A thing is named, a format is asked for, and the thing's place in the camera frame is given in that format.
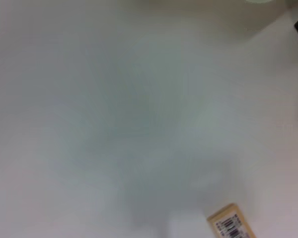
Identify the beige eraser with barcode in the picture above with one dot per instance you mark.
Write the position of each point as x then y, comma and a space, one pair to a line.
233, 220

